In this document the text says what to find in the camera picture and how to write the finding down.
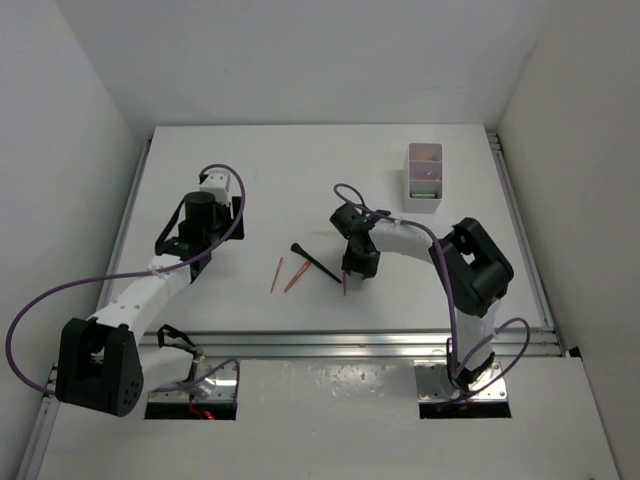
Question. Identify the rose gold flat brush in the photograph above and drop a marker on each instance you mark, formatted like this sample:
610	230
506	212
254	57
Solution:
302	270

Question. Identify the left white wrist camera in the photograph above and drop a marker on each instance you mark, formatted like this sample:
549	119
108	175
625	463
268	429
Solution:
217	182

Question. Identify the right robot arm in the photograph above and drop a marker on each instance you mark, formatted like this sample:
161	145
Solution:
473	271

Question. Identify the black powder brush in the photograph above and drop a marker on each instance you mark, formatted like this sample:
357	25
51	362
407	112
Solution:
296	248

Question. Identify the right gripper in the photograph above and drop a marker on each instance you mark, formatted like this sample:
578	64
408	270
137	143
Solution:
352	264

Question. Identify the metal base plate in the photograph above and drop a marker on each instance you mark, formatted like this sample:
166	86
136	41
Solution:
220	386
434	386

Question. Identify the aluminium front rail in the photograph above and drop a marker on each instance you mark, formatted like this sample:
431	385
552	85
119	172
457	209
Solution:
416	344

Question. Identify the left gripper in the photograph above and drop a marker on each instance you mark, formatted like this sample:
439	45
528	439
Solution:
225	212

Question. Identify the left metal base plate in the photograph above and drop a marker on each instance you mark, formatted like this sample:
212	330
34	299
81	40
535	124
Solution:
220	386

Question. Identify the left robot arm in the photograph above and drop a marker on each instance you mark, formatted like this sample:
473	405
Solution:
100	366

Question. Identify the clear acrylic organizer box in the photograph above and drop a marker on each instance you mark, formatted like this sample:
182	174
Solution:
420	206

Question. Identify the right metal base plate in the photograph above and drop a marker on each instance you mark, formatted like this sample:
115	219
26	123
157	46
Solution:
434	386

